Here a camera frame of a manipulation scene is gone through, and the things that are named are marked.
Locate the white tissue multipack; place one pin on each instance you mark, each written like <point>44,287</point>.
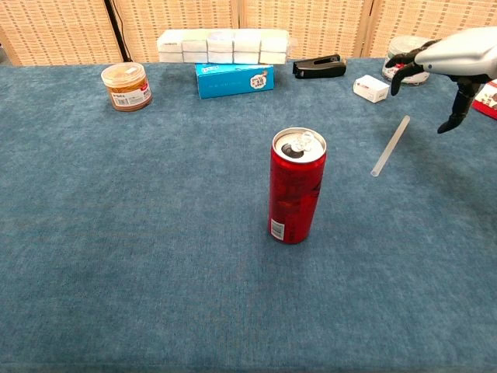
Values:
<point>221,46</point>

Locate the black tripod stand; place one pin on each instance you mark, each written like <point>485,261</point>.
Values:
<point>116,27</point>

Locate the clear jar of binder clips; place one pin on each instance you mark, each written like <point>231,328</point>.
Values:
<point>403,43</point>

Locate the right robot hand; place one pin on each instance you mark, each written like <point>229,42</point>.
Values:
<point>454,54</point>

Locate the bamboo folding screen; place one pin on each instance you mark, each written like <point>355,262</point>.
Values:
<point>58,31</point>

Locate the small white box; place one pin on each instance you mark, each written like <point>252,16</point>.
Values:
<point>370,88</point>

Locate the red soda can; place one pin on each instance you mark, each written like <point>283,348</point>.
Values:
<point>295,194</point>

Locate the black stapler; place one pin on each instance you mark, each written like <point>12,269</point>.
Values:
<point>318,69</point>

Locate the red and white snack box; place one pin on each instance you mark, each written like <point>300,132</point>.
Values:
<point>488,102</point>

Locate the blue felt table cover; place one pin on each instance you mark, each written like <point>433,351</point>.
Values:
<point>116,233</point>

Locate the transparent plastic straw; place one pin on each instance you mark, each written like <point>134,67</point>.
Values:
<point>390,145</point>

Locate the blue tissue box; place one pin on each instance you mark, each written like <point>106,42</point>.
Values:
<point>233,81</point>

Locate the clear jar of rubber bands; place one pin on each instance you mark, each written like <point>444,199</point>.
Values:
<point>126,89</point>

